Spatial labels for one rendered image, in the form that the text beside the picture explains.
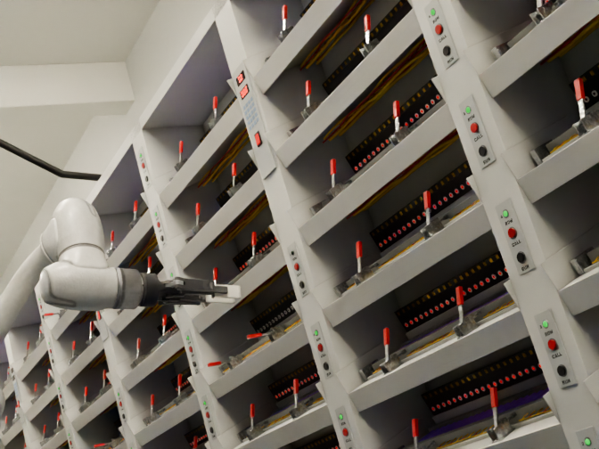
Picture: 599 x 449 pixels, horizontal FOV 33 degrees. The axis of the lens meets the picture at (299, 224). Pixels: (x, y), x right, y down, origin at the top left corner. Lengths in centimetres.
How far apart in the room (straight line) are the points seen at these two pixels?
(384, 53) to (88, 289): 79
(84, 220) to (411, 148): 78
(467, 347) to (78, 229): 91
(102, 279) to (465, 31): 94
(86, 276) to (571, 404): 105
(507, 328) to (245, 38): 105
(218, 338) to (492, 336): 126
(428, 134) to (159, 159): 133
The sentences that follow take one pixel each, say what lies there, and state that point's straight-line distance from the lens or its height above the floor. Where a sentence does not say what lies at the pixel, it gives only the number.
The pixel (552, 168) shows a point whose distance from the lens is 161.
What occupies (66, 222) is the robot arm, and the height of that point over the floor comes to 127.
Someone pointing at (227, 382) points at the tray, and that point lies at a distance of 272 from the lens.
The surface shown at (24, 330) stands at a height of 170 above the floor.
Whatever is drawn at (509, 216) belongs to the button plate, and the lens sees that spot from 168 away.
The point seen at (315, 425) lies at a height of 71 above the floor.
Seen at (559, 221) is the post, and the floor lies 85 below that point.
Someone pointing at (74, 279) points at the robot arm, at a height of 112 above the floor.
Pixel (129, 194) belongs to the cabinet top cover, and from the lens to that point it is 354.
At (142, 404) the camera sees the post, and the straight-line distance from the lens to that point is 350.
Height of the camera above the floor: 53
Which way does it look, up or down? 16 degrees up
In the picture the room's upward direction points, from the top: 17 degrees counter-clockwise
